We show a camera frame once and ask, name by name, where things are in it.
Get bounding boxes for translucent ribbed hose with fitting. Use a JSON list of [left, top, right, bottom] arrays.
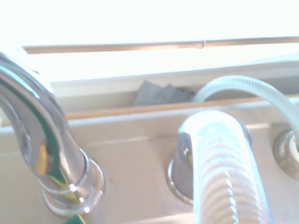
[[192, 75, 299, 176]]

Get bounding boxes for chrome faucet lever handle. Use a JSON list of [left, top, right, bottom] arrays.
[[166, 110, 274, 224]]

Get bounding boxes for grey folded cloth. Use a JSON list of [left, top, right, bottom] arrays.
[[133, 80, 197, 106]]

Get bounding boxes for yellow and green sponge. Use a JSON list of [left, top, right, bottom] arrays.
[[61, 210, 89, 224]]

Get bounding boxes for chrome faucet spout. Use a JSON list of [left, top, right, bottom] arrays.
[[0, 44, 106, 219]]

